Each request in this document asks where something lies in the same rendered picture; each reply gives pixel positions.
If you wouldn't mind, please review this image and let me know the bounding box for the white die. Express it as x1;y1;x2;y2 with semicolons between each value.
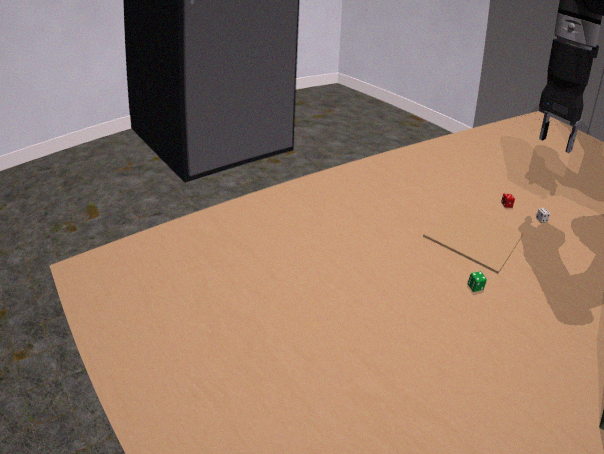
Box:
536;208;550;223

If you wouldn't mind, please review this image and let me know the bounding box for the green die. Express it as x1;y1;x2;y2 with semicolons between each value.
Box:
467;271;487;292

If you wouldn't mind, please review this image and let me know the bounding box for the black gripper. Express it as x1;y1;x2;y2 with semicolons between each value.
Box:
539;13;600;153

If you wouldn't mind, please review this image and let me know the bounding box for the tan flat mat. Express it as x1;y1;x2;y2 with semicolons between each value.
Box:
423;202;523;274

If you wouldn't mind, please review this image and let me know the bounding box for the red die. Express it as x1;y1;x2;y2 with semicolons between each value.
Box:
501;194;515;208

